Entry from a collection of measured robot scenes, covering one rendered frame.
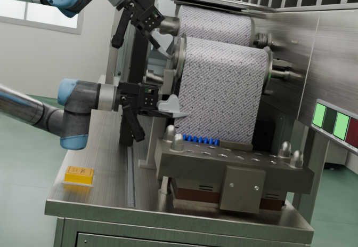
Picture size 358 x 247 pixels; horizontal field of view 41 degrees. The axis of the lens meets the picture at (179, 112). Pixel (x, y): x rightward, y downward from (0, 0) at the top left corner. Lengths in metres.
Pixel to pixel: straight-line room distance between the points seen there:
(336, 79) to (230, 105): 0.35
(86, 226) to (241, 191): 0.39
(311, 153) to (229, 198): 0.50
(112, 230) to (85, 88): 0.39
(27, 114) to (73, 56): 5.60
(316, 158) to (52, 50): 5.68
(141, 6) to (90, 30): 5.52
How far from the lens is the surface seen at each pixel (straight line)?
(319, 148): 1.63
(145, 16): 1.36
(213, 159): 1.19
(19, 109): 1.34
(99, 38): 6.89
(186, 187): 1.21
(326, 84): 1.20
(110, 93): 1.30
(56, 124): 1.36
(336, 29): 1.21
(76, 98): 1.31
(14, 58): 7.08
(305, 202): 1.68
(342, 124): 1.08
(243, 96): 1.37
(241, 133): 1.39
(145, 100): 1.31
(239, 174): 1.19
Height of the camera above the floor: 1.33
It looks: 10 degrees down
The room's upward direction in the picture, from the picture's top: 10 degrees clockwise
